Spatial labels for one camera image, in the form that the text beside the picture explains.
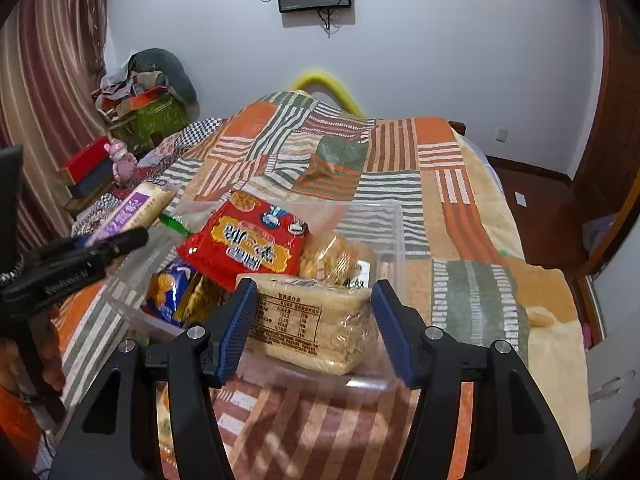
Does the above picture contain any patchwork striped bed quilt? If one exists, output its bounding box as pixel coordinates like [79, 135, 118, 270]
[50, 92, 590, 479]

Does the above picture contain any red snack bag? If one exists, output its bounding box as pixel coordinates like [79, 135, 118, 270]
[177, 191, 309, 292]

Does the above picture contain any green snack bag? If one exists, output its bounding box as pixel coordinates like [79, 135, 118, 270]
[158, 214, 192, 238]

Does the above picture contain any clear bag of fried snacks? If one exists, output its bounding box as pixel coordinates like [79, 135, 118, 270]
[298, 231, 361, 287]

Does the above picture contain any yellow curved foam tube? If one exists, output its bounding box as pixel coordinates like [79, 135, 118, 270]
[291, 70, 363, 117]

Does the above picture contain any brown wooden wardrobe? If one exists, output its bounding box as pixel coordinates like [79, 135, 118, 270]
[569, 0, 640, 281]

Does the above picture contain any red and black box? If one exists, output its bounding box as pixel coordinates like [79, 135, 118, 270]
[58, 136, 113, 200]

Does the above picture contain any brown round biscuit roll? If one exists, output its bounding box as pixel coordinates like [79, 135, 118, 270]
[344, 258, 376, 288]

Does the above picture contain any beige cracker pack with barcode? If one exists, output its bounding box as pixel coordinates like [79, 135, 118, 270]
[238, 273, 376, 376]

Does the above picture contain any grey green plush cushion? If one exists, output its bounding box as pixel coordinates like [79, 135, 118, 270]
[128, 48, 198, 105]

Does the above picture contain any yellow snack packet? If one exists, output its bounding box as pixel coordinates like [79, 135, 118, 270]
[174, 273, 230, 328]

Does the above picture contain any striped red beige curtain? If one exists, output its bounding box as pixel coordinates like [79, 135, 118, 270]
[1, 0, 107, 250]

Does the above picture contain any clear plastic storage bin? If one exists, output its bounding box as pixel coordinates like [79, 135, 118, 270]
[105, 191, 406, 394]

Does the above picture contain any purple label cracker pack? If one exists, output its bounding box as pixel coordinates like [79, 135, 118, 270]
[85, 181, 177, 247]

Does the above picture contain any blue cookie bag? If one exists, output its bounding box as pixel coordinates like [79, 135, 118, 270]
[145, 258, 196, 327]

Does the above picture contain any pink plush toy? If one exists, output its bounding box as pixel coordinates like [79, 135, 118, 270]
[104, 139, 138, 186]

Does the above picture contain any orange edged biscuit packet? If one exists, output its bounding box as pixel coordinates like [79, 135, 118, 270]
[156, 382, 176, 464]

